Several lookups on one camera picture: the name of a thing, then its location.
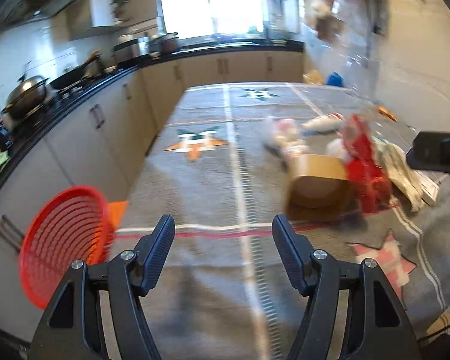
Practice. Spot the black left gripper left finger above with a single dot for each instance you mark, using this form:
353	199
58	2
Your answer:
71	326

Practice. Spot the white medicine box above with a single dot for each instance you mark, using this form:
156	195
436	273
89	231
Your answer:
430	189

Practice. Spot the white striped plastic bag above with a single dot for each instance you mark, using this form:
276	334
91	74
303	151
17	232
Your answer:
393	160

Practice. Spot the red paper package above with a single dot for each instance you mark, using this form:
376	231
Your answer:
370	180

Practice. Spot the white spray bottle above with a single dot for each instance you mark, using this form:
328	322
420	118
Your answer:
324	123

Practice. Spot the knotted clear plastic bag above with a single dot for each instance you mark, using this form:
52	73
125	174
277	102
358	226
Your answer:
283	137

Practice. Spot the orange peel pieces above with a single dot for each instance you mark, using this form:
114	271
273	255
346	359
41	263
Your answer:
387	113

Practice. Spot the red plastic basket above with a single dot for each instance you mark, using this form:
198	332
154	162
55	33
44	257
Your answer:
75	224

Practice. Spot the orange stool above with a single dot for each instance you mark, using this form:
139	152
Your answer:
116	212

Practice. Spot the grey patterned tablecloth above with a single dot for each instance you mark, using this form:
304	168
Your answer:
224	292

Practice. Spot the lidded steel wok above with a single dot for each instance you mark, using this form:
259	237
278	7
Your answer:
29	94

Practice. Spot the black frying pan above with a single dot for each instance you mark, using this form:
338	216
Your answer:
72	76

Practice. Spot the silver rice cooker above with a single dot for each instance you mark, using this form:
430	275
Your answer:
129	50

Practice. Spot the dark cooking pot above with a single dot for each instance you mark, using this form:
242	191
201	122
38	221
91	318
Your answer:
164	44

